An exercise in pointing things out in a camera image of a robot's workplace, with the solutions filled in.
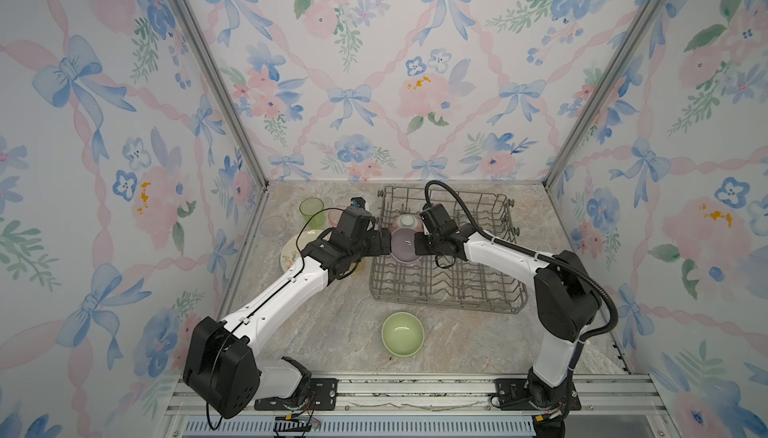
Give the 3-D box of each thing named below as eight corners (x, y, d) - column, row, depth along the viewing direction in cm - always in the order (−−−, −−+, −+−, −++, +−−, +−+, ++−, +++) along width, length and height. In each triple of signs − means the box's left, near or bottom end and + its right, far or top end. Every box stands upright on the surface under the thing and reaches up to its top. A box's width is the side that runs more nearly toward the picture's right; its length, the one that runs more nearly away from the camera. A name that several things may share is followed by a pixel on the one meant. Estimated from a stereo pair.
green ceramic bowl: (381, 359, 81) (381, 353, 76) (382, 319, 88) (381, 311, 83) (423, 359, 81) (425, 353, 76) (420, 319, 88) (422, 311, 83)
